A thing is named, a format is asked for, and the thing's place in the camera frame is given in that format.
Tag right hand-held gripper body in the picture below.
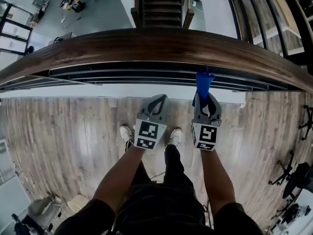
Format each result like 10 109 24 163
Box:
190 117 222 152

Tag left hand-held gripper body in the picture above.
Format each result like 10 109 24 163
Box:
134 114 169 151

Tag blue cloth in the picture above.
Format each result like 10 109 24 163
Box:
192 67 216 109

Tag wooden-topped black metal railing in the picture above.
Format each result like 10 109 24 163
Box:
0 28 313 94
224 0 313 66

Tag person's right forearm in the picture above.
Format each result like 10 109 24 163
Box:
200 148 237 224

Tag person's left forearm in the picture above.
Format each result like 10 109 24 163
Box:
92 145 147 217

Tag person's right white shoe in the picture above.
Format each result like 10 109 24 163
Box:
165 128 183 147

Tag person's black trousers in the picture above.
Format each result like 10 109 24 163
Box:
132 143 195 189

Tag person's black shirt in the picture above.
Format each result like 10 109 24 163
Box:
52 182 264 235

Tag black office chair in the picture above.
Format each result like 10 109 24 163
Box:
271 202 311 230
268 150 313 200
298 105 313 141

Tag beige waste bin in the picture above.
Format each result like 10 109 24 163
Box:
67 194 86 212

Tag dark wooden staircase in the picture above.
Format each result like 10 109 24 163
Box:
131 0 195 30

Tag black-framed glass entrance doors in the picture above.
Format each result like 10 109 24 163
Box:
0 0 34 56

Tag white extension cable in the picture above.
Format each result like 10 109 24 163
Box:
60 15 82 30

